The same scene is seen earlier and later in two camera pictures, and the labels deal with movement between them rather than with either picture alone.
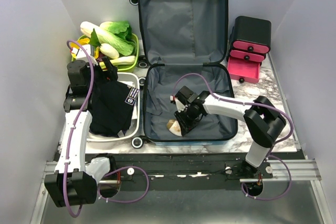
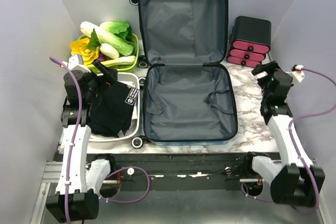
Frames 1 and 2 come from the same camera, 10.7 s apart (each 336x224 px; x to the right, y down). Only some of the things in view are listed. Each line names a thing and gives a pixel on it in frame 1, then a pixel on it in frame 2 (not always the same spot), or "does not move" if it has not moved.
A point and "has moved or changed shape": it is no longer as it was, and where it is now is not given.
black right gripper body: [187, 118] to [266, 92]
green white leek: [125, 60] does not move
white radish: [108, 51] does not move
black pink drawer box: [251, 40] has moved or changed shape
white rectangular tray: [132, 79] does not move
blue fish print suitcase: [183, 29] does not move
